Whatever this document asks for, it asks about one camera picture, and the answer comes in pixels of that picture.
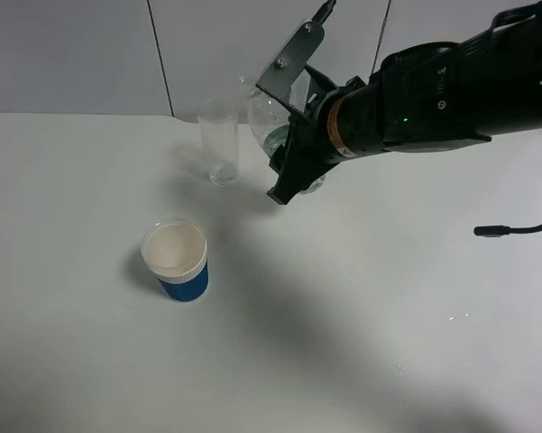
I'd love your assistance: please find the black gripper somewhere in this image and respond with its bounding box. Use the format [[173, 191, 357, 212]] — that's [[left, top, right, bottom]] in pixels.
[[267, 66, 370, 205]]

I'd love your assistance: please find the clear bottle green label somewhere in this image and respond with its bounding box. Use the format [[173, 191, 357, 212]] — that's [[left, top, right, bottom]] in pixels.
[[236, 74, 328, 195]]

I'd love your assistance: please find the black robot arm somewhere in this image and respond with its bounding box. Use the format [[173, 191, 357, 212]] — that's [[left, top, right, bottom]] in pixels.
[[256, 1, 542, 205]]

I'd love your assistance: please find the blue white paper cup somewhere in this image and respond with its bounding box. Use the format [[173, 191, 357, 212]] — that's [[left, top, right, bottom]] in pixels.
[[141, 219, 209, 302]]

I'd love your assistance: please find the clear tall drinking glass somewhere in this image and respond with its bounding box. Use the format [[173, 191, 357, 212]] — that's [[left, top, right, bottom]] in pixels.
[[198, 99, 239, 186]]

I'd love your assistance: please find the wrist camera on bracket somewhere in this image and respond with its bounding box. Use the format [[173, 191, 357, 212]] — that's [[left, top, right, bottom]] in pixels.
[[255, 0, 336, 121]]

